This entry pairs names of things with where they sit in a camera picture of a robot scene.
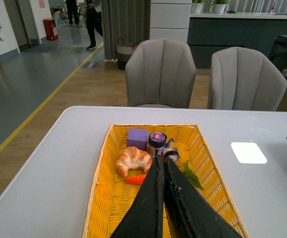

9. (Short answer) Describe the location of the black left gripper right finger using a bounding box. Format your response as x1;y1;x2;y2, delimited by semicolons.
163;158;241;238

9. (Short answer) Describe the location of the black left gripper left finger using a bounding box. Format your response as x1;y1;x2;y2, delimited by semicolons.
111;155;164;238

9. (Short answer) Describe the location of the yellow woven basket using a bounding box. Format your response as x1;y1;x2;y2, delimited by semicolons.
82;123;249;238

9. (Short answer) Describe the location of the woven laundry basket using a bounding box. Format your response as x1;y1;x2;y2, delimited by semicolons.
116;37;139;70

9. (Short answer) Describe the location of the orange toy carrot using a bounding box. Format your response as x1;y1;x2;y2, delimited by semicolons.
125;160;205;191

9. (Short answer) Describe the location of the toy croissant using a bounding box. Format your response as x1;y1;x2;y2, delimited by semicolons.
115;146;152;177

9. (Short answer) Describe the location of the small animal figurine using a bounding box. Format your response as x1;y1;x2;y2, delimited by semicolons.
162;138;180;164

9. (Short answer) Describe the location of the small dark jar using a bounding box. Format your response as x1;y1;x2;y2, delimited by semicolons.
147;132;167;159

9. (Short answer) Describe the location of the purple foam block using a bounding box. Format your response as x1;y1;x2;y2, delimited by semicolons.
127;127;148;151

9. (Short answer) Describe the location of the grey chair right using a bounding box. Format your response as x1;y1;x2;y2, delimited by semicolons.
207;47;287;112

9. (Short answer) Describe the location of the grey chair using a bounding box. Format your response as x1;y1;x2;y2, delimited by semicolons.
207;47;287;112
125;38;196;109

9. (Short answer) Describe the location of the grey chair left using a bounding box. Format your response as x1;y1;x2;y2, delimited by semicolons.
125;38;196;109

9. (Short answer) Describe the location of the dark counter cabinet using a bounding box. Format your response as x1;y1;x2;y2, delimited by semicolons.
187;12;287;69

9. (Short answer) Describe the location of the white drawer cabinet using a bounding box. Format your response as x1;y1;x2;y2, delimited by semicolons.
149;0;192;43

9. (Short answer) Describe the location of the grey curtain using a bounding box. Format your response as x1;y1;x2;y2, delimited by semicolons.
101;0;151;60

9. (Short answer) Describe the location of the white potted plant left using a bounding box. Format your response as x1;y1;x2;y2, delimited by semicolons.
191;0;204;13

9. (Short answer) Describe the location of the white potted plant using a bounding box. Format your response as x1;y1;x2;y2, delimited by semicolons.
211;0;229;14
191;0;204;13

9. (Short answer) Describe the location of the person in black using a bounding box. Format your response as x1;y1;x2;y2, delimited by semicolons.
65;0;79;26
84;0;103;50

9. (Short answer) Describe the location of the white potted plant right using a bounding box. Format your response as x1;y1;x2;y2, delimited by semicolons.
211;0;229;14

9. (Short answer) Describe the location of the red bin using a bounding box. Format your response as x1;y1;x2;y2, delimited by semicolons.
43;18;59;41

